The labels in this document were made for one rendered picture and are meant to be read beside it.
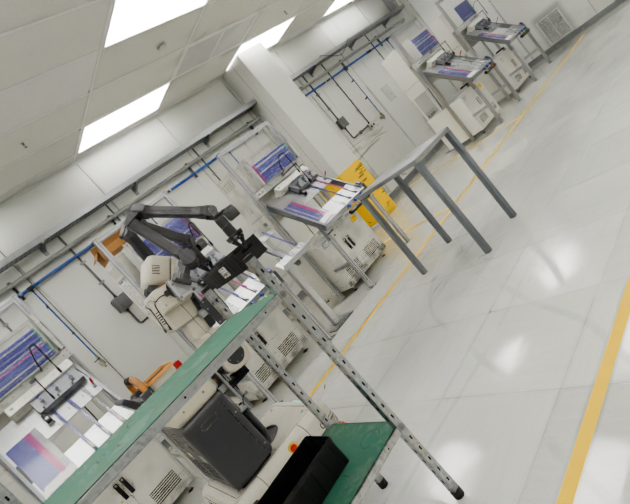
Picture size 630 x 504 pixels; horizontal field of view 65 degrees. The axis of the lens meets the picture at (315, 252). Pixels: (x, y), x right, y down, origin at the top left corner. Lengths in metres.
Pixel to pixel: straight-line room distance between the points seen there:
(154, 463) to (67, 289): 2.39
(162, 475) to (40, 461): 0.81
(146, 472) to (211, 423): 1.58
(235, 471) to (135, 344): 3.38
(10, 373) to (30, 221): 2.26
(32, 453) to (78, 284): 2.34
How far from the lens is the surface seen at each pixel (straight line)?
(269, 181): 5.01
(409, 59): 7.51
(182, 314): 2.59
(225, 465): 2.44
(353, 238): 5.06
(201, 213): 2.55
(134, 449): 1.38
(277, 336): 4.34
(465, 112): 7.49
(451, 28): 8.91
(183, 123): 6.78
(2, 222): 5.86
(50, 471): 3.64
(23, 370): 3.99
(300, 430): 2.54
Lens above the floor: 1.16
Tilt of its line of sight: 7 degrees down
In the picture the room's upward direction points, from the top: 41 degrees counter-clockwise
